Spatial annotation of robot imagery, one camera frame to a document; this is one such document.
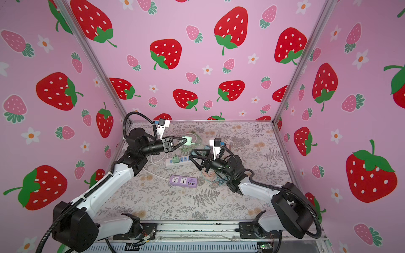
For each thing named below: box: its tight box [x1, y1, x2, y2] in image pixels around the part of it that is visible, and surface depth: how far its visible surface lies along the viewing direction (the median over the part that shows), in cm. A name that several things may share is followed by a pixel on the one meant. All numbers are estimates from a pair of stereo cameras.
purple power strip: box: [169, 174, 198, 189], surface depth 90 cm
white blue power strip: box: [165, 155, 192, 167], surface depth 99 cm
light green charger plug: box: [172, 153, 180, 164], surface depth 95 cm
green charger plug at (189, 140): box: [181, 135, 196, 147], surface depth 69 cm
